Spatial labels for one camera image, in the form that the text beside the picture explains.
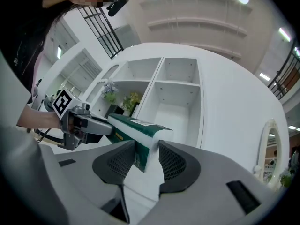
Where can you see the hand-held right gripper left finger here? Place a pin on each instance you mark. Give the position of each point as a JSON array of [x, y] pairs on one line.
[[93, 170]]

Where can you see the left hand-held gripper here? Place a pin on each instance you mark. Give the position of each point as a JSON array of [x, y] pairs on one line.
[[70, 116]]

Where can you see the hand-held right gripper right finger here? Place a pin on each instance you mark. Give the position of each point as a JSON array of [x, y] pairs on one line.
[[211, 177]]

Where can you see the dark green box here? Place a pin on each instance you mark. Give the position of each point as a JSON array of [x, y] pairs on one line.
[[138, 130]]

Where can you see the person's left forearm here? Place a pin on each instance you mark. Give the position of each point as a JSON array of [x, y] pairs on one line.
[[39, 118]]

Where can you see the white desk with shelves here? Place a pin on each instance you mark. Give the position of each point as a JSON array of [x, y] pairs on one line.
[[180, 125]]

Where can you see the black square vase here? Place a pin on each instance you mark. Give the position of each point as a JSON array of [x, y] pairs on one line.
[[114, 110]]

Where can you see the blue artificial flowers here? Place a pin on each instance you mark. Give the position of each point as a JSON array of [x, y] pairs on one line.
[[110, 89]]

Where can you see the yellow green artificial plant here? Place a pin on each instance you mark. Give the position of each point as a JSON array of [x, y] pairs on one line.
[[131, 99]]

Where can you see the cream oval mirror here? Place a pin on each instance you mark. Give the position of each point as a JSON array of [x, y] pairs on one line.
[[272, 149]]

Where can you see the green potted plant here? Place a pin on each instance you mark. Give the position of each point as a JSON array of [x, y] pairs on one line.
[[286, 178]]

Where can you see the black window grille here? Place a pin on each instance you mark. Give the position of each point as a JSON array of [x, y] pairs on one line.
[[103, 32]]

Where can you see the person's black printed top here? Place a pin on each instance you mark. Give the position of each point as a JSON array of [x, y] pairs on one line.
[[18, 55]]

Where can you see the rectangular ceiling light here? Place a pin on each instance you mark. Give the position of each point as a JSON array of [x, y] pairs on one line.
[[284, 34], [264, 77]]

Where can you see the black balcony railing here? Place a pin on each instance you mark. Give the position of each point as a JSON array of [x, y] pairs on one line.
[[284, 74]]

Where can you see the black head-mounted camera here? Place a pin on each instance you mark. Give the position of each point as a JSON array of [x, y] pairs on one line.
[[118, 3]]

